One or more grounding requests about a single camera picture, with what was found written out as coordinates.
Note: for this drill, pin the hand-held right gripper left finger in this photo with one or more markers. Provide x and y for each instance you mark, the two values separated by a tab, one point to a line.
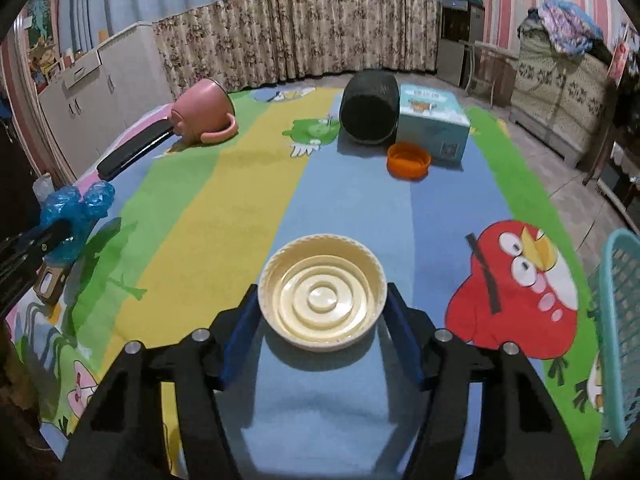
240	332

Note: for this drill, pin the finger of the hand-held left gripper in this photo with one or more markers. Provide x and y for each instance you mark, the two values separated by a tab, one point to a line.
35	237
20	277

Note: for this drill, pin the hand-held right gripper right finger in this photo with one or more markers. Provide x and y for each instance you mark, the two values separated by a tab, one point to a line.
400	332

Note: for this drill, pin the blue mesh bath sponge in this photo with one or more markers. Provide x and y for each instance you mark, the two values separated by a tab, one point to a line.
75	205

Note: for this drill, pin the cream round plastic lid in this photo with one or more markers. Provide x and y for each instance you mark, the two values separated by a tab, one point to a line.
322	300

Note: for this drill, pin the teal plastic basket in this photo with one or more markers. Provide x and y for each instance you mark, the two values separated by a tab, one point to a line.
617	310

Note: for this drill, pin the small tan box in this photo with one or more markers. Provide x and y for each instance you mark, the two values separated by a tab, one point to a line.
50	284

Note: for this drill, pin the clear plastic bag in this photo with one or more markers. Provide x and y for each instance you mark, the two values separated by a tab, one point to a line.
44	190

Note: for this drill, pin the black zippered case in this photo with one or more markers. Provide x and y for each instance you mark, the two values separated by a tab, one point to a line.
130	152

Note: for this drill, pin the printed cartoon blanket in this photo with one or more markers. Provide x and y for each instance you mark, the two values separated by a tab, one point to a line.
350	200

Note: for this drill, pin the books on cabinet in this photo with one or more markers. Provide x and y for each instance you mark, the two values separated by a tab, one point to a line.
47	70

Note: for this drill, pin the white cabinet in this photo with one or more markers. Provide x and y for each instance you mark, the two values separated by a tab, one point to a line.
110	85

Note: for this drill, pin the small orange plastic lid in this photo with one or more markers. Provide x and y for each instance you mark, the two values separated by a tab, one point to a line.
407	162

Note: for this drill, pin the pink plastic cup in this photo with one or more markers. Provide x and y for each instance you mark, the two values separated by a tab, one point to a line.
200	110

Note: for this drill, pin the teal cardboard box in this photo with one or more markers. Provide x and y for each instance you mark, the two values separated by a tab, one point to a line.
430	125

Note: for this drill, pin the dark woven basket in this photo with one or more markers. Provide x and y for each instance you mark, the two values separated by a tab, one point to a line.
367	110

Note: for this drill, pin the dark low furniture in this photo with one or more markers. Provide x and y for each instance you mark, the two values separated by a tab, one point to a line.
620	170

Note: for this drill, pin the cloth-covered cabinet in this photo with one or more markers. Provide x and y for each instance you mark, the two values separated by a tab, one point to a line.
560	100

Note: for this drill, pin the grey water dispenser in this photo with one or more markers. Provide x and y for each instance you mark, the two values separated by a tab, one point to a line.
457	45

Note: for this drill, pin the blue and floral curtain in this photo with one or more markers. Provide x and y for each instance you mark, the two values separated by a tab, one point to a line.
275	25

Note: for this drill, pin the pile of clothes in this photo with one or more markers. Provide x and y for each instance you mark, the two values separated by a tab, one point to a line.
565	27

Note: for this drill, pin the clothes rack with garments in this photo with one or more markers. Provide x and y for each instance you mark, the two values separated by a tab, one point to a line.
622	60

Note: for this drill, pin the wall poster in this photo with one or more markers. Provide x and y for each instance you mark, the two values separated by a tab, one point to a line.
40	20

